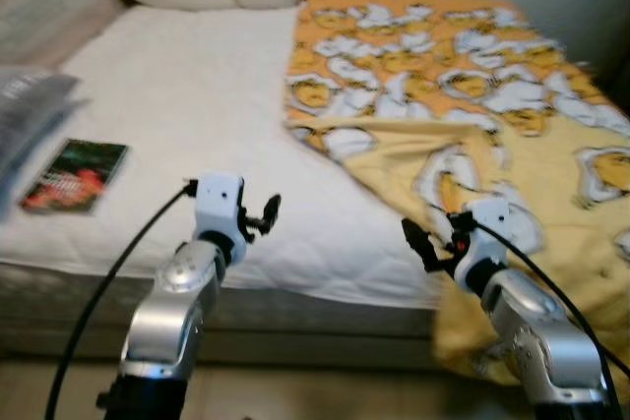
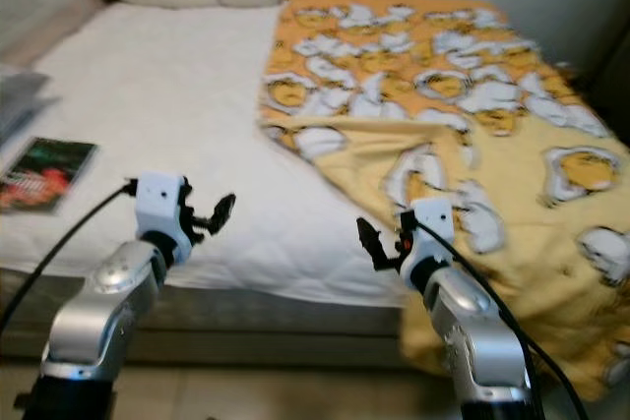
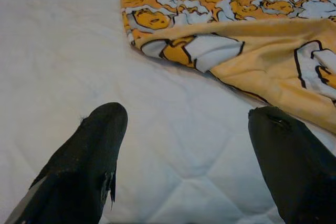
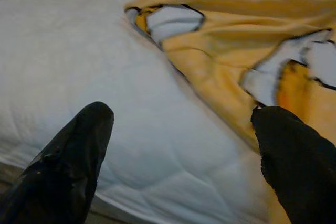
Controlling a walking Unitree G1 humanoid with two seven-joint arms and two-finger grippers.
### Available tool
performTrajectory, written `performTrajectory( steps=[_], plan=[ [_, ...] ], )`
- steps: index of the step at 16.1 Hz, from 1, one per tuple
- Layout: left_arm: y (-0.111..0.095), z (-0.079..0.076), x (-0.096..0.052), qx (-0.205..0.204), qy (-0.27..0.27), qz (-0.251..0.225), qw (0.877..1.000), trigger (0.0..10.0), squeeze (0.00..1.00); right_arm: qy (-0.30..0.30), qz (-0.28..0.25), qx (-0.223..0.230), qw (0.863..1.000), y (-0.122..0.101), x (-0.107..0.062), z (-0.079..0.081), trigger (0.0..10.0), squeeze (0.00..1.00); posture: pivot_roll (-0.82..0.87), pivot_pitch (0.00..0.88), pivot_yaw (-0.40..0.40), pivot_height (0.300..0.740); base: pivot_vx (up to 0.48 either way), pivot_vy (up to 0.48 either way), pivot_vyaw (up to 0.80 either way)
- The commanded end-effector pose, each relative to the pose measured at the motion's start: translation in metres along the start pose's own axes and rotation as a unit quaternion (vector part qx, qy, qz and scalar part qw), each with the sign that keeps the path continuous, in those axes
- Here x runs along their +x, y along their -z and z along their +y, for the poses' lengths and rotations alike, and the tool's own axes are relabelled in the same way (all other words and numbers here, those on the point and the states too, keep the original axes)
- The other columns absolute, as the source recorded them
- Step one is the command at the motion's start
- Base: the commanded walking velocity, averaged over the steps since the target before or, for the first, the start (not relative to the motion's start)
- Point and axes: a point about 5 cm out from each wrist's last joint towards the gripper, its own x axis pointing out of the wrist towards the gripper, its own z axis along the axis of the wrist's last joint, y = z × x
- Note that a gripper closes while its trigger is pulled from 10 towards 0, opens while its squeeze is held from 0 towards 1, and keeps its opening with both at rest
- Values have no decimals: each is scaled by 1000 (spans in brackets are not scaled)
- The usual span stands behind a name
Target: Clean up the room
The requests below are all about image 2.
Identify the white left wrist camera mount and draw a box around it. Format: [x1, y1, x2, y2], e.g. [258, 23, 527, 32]
[136, 172, 190, 266]

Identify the yellow egg print blanket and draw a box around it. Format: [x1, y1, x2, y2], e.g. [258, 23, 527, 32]
[259, 0, 630, 401]

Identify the dark green red book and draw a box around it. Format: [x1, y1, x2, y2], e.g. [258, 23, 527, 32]
[0, 137, 99, 214]

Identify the grey crinkled plastic bag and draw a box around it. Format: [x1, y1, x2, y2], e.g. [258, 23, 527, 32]
[0, 68, 50, 141]

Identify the white quilted mattress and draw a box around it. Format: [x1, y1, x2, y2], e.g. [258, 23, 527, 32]
[0, 2, 405, 308]

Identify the grey bed base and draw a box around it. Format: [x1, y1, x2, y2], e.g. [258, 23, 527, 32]
[0, 268, 405, 367]

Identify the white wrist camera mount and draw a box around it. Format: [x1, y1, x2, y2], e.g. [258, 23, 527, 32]
[136, 172, 190, 266]
[399, 197, 456, 288]

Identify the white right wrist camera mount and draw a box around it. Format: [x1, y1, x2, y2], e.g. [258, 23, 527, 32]
[399, 197, 456, 288]

